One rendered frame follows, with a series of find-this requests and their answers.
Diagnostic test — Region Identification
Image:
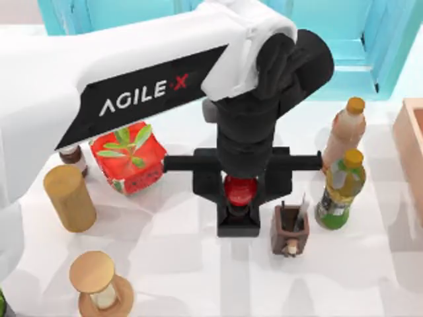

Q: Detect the brown wooden holder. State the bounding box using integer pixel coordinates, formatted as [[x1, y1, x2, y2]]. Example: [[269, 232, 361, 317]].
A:
[[270, 193, 311, 257]]

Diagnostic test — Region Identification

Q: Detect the salmon-coloured shallow box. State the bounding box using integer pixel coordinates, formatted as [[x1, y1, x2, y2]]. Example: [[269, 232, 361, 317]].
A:
[[392, 98, 423, 202]]

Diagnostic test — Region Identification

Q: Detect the wooden hourglass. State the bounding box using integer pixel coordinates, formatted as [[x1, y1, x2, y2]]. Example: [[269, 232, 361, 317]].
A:
[[68, 250, 135, 317]]

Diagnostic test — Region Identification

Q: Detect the wooden cylinder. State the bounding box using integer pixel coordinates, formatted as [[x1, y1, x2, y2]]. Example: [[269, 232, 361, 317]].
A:
[[43, 164, 98, 234]]

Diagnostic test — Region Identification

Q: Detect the green bottle with yellow cap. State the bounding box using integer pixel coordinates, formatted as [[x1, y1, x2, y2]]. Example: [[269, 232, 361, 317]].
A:
[[315, 148, 367, 230]]

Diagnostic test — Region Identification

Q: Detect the red bottle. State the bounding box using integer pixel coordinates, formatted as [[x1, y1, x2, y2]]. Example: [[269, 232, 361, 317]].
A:
[[223, 175, 257, 225]]

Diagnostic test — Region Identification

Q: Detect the pale orange bottle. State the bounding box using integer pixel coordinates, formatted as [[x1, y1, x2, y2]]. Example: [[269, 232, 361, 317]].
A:
[[321, 96, 367, 173]]

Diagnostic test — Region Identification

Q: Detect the light blue rack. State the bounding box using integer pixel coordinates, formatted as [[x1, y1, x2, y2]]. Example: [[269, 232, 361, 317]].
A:
[[44, 0, 399, 102]]

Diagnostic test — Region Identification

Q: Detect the brown jar with white label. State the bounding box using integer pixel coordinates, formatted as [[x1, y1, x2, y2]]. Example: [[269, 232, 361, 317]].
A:
[[59, 144, 90, 178]]

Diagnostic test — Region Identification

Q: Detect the red box with green leaves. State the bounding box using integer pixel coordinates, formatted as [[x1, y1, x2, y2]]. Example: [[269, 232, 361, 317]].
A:
[[88, 120, 167, 197]]

